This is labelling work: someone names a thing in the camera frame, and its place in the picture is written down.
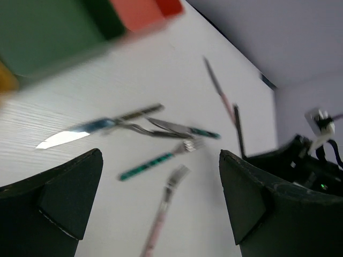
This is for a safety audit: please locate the brown handled spoon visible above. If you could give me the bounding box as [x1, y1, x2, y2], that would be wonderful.
[234, 104, 246, 159]

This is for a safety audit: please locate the pink handled knife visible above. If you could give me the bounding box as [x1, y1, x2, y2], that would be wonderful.
[203, 57, 236, 126]

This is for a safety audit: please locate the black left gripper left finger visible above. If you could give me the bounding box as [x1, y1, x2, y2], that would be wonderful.
[1, 148, 103, 256]

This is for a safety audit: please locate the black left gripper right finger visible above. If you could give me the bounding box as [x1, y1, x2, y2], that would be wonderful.
[219, 150, 342, 256]

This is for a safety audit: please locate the yellow box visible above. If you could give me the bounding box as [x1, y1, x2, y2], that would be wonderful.
[0, 62, 19, 94]

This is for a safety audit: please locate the brown handled knife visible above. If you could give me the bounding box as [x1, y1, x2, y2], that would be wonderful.
[35, 103, 164, 150]

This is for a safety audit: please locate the pink handled fork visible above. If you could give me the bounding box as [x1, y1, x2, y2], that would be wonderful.
[140, 165, 190, 257]

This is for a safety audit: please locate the green handled fork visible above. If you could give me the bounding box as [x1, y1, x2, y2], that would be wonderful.
[118, 138, 204, 182]

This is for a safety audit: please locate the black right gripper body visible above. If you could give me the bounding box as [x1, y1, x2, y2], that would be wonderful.
[246, 134, 342, 194]

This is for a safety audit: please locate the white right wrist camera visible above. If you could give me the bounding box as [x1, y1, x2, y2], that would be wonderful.
[304, 108, 335, 154]

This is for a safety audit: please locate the green handled knife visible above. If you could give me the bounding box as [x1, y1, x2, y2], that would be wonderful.
[147, 117, 221, 139]

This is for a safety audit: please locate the green box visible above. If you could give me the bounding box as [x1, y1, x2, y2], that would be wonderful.
[1, 1, 125, 78]

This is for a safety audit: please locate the red box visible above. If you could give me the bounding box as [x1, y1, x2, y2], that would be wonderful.
[110, 0, 184, 33]

